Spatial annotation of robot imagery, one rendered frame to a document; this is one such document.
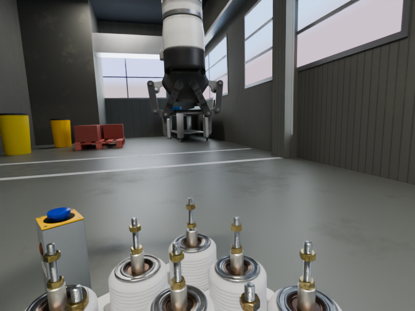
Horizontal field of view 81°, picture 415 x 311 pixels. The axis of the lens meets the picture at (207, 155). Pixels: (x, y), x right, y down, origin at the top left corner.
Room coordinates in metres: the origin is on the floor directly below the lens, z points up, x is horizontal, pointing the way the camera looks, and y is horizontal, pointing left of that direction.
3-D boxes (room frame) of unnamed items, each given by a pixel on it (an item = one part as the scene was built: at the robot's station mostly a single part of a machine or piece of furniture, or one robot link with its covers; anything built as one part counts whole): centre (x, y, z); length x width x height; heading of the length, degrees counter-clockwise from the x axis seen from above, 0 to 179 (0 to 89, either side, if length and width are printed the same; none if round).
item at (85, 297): (0.22, 0.13, 0.32); 0.02 x 0.02 x 0.01; 61
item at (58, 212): (0.46, 0.29, 0.32); 0.04 x 0.04 x 0.02
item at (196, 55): (0.46, 0.04, 0.58); 0.08 x 0.08 x 0.09
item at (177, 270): (0.30, 0.04, 0.30); 0.01 x 0.01 x 0.08
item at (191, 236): (0.46, 0.04, 0.26); 0.02 x 0.02 x 0.03
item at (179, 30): (0.48, 0.04, 0.65); 0.11 x 0.09 x 0.06; 9
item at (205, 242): (0.46, 0.04, 0.25); 0.08 x 0.08 x 0.01
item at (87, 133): (5.29, 2.25, 0.23); 1.27 x 0.88 x 0.46; 18
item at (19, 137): (4.31, 3.35, 0.35); 0.46 x 0.45 x 0.71; 15
